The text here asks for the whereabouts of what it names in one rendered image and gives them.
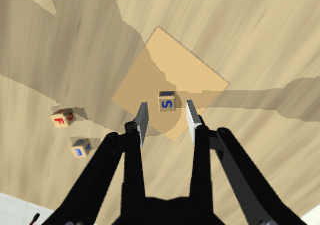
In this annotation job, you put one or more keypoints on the wooden letter block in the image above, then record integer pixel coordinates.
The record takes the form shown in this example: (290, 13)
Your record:
(81, 148)
(63, 117)
(166, 101)

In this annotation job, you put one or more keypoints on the tan flat mat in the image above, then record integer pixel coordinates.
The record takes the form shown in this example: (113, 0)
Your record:
(165, 65)

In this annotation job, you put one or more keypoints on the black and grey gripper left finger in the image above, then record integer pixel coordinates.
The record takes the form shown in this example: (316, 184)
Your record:
(83, 202)

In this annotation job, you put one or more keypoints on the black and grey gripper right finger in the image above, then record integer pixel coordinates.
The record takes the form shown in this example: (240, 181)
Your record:
(259, 202)

